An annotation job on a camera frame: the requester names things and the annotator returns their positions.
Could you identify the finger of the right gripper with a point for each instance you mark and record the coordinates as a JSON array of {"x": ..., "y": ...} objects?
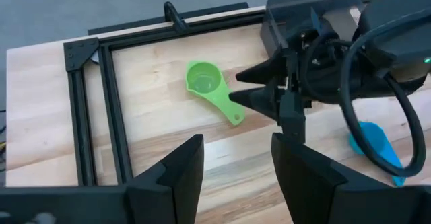
[
  {"x": 262, "y": 99},
  {"x": 266, "y": 72}
]

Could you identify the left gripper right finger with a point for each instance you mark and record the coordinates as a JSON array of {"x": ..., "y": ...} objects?
[{"x": 320, "y": 197}]

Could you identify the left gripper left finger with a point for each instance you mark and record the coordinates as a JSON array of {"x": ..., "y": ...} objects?
[{"x": 151, "y": 200}]

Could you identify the green measuring cup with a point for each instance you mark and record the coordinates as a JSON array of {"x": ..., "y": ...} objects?
[{"x": 203, "y": 79}]

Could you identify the light blue measuring cup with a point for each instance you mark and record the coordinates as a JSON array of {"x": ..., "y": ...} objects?
[{"x": 380, "y": 143}]

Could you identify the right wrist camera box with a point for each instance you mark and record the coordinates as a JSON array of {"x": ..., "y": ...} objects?
[{"x": 397, "y": 32}]

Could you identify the black aluminium table frame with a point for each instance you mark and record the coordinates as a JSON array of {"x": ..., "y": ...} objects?
[{"x": 81, "y": 54}]

